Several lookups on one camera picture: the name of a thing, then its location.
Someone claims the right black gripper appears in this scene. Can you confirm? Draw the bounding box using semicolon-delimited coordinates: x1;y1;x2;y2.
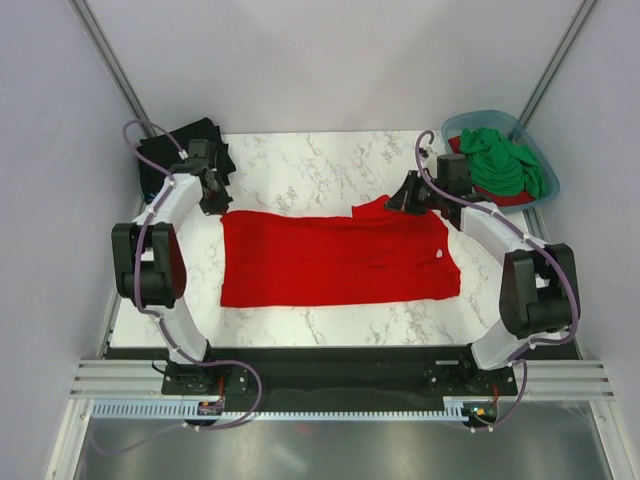
384;170;447;216

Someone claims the red t shirt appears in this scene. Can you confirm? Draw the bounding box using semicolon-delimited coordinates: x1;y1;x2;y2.
221;196;461;308
447;136;535;207

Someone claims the blue plastic basin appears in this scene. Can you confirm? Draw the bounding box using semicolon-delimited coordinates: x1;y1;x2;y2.
441;110;560;213

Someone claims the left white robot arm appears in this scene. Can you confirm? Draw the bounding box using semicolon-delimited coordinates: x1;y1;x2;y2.
111;139;232;393

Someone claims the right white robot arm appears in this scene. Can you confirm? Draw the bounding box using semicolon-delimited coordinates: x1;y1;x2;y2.
385;154;580;394

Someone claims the folded black t shirt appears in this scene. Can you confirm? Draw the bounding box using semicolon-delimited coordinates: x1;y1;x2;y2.
137;117;236;204

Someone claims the red t shirt in basin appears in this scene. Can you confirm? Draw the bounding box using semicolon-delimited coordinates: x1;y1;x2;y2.
447;136;535;207

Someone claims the green t shirt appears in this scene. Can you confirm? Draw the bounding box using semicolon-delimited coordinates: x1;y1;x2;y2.
459;127;548;199

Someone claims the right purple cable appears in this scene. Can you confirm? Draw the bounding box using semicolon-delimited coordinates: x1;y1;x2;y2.
415;130;582;431

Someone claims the purple cable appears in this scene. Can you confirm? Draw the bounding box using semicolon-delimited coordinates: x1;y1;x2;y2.
122;119;264;431
415;130;582;431

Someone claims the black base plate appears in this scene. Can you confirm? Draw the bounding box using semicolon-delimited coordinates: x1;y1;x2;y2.
162;346;518;414

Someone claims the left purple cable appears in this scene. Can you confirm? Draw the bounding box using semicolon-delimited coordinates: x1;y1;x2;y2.
122;119;264;431

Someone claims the white slotted cable duct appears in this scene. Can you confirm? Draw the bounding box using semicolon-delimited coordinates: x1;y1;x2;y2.
91;397;497;422

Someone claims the aluminium rail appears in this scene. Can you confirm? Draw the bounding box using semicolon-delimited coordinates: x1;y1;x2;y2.
71;360;614;401

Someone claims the left aluminium frame post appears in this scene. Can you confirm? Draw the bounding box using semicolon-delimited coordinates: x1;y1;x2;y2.
69;0;148;120

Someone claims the aluminium frame post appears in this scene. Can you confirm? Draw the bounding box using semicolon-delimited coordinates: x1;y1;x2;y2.
69;0;148;120
518;0;600;128

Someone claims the right aluminium frame post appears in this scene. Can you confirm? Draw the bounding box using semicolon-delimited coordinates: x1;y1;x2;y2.
518;0;600;128

